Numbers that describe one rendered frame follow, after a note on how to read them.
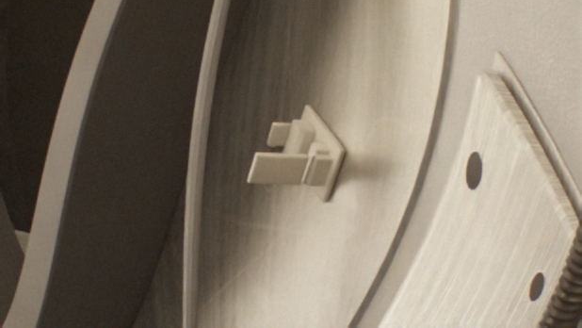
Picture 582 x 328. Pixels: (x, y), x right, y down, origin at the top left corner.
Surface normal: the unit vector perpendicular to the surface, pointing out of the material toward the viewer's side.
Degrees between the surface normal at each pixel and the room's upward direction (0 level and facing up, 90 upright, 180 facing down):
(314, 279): 90
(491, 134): 90
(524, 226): 90
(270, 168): 115
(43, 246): 90
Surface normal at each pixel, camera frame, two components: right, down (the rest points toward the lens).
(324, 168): 0.40, 0.53
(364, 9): -0.87, -0.04
